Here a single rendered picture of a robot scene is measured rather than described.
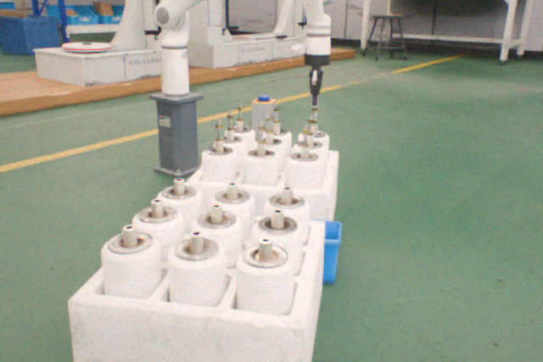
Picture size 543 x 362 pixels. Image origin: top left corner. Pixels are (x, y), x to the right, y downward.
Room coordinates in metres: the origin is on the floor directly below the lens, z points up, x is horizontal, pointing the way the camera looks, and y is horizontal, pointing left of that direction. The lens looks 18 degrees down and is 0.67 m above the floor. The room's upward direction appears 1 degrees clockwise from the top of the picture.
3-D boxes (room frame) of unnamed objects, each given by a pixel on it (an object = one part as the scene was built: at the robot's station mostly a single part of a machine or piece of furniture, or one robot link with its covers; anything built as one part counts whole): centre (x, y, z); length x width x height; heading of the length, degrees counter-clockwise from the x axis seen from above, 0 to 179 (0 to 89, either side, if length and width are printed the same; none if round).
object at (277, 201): (0.98, -0.03, 0.25); 0.08 x 0.08 x 0.01
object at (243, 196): (1.00, 0.09, 0.25); 0.08 x 0.08 x 0.01
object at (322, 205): (1.42, 0.01, 0.09); 0.39 x 0.39 x 0.18; 80
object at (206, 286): (0.77, 0.13, 0.16); 0.10 x 0.10 x 0.18
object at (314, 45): (1.52, -0.10, 0.53); 0.11 x 0.09 x 0.06; 80
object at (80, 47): (3.49, 1.26, 0.29); 0.30 x 0.30 x 0.06
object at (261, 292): (0.75, 0.01, 0.16); 0.10 x 0.10 x 0.18
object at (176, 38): (1.87, 0.37, 0.54); 0.09 x 0.09 x 0.17; 65
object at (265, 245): (0.75, 0.01, 0.26); 0.02 x 0.02 x 0.03
